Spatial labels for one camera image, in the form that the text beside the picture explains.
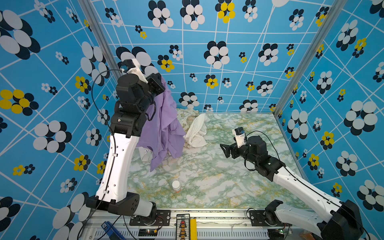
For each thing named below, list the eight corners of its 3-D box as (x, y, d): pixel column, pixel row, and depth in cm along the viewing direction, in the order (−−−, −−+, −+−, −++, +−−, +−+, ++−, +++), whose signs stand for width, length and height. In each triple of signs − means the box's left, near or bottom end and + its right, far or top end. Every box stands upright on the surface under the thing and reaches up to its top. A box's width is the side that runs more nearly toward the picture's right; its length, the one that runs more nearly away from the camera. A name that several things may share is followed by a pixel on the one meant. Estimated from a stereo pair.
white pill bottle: (173, 192, 84) (171, 188, 78) (174, 184, 86) (172, 180, 80) (180, 192, 84) (179, 188, 78) (180, 184, 86) (179, 180, 80)
